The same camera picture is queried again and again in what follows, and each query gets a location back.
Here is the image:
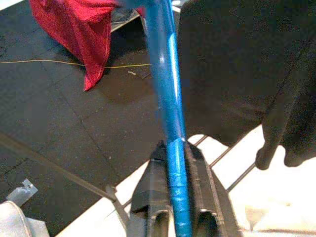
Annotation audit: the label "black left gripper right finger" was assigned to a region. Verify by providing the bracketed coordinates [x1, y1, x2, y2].
[184, 142, 235, 237]

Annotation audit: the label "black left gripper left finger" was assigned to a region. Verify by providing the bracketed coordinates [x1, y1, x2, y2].
[127, 140, 173, 237]

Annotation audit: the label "blue plastic hanger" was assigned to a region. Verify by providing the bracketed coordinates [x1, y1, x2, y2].
[142, 0, 193, 237]

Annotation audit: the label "black metal clothes rack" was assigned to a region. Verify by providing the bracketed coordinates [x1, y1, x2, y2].
[0, 132, 257, 223]

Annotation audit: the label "black white patterned garment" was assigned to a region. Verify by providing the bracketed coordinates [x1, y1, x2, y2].
[177, 0, 316, 171]

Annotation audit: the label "white plastic scrap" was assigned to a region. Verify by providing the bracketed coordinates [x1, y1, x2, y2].
[6, 179, 39, 205]

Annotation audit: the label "white shirt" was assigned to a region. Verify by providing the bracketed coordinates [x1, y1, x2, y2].
[0, 201, 50, 237]

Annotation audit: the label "red cloth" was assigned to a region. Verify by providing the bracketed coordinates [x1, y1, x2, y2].
[28, 0, 146, 92]

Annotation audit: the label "thin yellow cord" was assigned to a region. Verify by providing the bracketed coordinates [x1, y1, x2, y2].
[0, 59, 153, 70]

